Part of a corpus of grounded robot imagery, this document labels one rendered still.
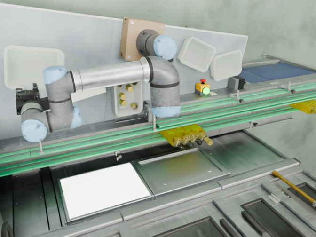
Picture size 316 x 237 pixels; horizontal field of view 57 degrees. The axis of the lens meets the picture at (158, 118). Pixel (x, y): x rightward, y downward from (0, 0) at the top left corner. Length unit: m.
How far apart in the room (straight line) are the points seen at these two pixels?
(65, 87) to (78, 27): 0.71
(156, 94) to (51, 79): 0.38
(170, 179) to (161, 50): 0.69
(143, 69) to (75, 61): 0.70
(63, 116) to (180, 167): 0.90
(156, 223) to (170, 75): 0.71
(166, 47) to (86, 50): 0.47
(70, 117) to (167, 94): 0.36
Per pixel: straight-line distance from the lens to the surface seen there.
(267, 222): 1.55
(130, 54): 1.65
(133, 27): 1.64
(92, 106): 1.79
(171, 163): 1.75
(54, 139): 1.70
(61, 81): 0.99
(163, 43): 1.47
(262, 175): 1.78
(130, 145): 1.74
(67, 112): 1.02
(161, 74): 1.07
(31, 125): 1.00
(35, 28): 1.64
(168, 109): 1.11
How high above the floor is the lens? 2.37
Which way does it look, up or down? 55 degrees down
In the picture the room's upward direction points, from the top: 134 degrees clockwise
